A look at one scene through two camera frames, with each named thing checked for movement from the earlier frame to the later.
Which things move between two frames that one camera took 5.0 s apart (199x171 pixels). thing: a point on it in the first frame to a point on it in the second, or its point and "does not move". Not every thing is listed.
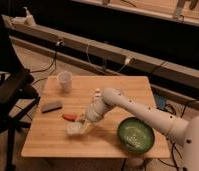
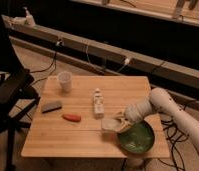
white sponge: (74, 128) to (111, 124)
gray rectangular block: (50, 106) does not move
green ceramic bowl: (135, 135) does not move
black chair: (13, 97) does not move
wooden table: (65, 98) does not move
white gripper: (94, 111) to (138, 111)
